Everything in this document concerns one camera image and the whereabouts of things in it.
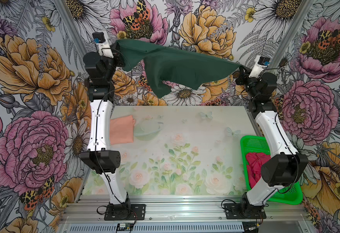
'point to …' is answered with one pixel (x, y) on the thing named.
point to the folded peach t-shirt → (121, 130)
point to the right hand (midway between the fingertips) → (236, 71)
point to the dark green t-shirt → (170, 70)
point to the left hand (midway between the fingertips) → (124, 53)
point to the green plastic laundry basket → (291, 194)
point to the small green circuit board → (125, 226)
